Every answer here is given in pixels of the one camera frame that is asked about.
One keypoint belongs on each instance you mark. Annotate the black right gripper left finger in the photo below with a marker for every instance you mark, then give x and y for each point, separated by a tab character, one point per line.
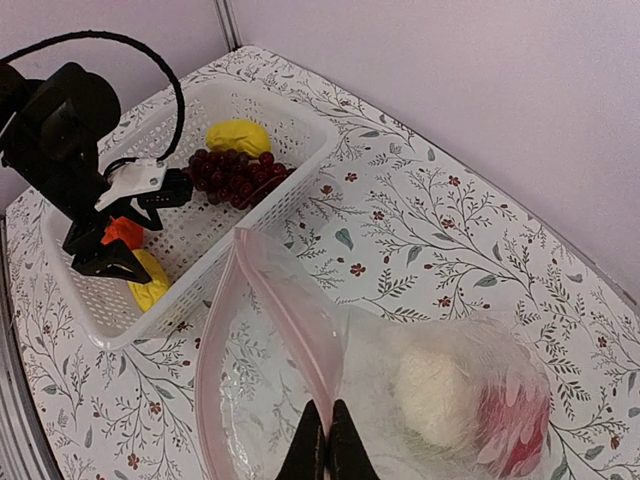
306	455

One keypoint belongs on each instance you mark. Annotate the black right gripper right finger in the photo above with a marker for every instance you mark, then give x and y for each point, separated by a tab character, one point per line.
347	457

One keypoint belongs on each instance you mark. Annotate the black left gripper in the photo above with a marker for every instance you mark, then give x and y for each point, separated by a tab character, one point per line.
49	134

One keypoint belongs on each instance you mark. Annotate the yellow toy corn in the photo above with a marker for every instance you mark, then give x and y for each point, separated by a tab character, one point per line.
148	294

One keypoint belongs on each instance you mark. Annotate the white toy cauliflower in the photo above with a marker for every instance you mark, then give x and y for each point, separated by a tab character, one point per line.
437	399

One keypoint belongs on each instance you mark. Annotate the clear zip top bag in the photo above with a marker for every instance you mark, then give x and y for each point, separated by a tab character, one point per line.
274	340

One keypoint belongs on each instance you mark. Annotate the white perforated plastic basket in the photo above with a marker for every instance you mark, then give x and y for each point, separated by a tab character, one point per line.
193	244

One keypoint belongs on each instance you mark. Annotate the red toy pepper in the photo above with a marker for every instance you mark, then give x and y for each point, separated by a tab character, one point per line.
510	438

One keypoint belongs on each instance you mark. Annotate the dark red toy grapes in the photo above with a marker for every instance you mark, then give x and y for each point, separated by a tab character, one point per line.
235	177

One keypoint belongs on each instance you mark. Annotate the floral patterned table mat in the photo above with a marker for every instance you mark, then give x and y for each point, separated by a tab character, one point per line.
391	224

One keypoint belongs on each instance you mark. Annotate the left aluminium frame post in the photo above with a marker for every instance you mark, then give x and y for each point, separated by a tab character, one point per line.
228	23

